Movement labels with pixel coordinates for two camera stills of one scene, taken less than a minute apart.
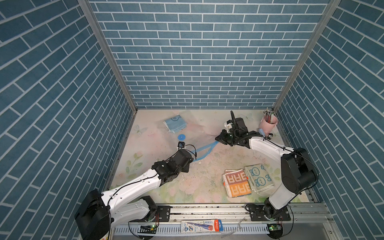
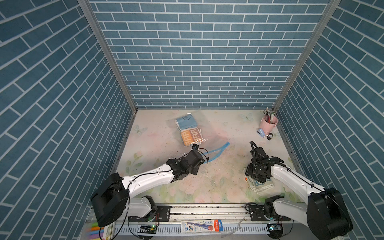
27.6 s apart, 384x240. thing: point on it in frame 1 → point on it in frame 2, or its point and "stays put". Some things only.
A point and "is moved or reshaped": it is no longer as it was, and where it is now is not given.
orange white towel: [236, 182] → [192, 136]
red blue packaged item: [207, 225] stays put
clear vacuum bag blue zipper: [199, 137] is moved or reshaped
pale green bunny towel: [259, 178] stays put
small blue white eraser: [261, 131] stays put
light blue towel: [175, 124] → [186, 122]
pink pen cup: [268, 124] stays put
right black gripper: [222, 136] → [248, 171]
